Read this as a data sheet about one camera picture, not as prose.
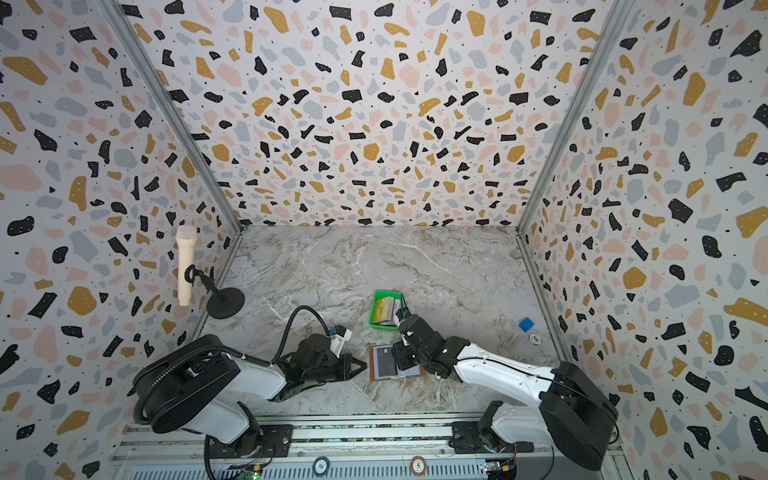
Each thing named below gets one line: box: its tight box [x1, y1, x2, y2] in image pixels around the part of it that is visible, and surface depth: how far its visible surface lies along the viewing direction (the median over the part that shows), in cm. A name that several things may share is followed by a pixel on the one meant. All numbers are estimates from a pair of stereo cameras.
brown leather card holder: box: [369, 344, 424, 382], surface depth 87 cm
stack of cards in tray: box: [374, 296, 401, 325], surface depth 97 cm
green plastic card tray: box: [369, 290, 402, 331], surface depth 97 cm
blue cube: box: [518, 317, 535, 333], surface depth 97 cm
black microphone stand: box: [184, 264, 245, 319], surface depth 99 cm
